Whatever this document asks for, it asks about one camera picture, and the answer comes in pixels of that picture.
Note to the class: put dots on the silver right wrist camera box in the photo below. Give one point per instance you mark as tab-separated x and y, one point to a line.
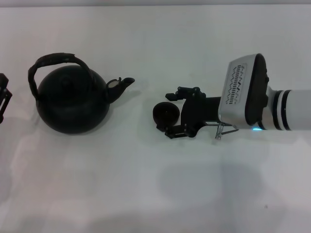
240	89

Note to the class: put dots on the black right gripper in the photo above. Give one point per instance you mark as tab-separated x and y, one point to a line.
204	109

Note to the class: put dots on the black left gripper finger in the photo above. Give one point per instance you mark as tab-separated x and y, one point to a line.
5	102

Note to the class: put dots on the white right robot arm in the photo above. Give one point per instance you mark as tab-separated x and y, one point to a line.
291	109

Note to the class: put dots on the small dark brown teacup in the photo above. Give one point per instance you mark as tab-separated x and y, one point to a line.
166	114

